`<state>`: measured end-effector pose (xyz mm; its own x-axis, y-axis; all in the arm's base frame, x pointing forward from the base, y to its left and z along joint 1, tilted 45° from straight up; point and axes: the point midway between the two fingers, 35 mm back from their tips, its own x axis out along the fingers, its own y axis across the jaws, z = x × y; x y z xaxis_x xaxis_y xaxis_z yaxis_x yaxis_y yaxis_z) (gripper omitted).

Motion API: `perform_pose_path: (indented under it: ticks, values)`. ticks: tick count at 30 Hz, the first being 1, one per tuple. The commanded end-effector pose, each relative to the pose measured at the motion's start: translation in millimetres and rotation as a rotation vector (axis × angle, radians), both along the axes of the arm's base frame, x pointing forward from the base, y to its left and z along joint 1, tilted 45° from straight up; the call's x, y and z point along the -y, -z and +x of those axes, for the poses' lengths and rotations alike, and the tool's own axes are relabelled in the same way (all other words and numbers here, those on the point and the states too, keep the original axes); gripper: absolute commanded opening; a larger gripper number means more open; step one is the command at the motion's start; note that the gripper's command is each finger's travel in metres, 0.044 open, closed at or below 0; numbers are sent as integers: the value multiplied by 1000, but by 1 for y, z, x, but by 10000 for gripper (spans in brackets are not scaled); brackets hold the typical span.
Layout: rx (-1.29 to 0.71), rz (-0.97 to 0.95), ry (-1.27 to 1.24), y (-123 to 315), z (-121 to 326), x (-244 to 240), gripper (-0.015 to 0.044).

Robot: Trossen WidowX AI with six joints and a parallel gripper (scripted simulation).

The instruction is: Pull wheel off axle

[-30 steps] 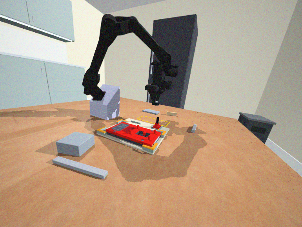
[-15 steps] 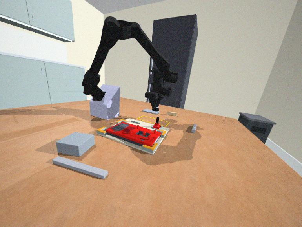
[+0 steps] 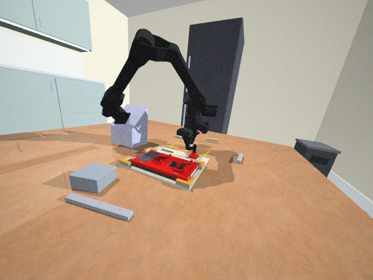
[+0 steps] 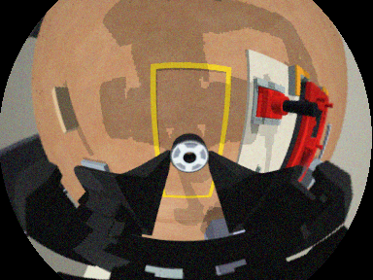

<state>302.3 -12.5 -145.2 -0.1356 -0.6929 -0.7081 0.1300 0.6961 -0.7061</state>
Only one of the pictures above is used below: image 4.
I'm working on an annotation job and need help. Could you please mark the yellow rectangular outline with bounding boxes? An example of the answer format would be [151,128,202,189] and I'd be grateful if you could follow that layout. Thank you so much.
[151,62,232,198]

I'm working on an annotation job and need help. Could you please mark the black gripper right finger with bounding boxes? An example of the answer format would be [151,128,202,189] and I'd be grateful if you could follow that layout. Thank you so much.
[207,151,303,233]

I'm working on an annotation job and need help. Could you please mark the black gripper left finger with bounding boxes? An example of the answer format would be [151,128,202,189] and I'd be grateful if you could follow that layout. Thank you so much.
[74,151,171,236]

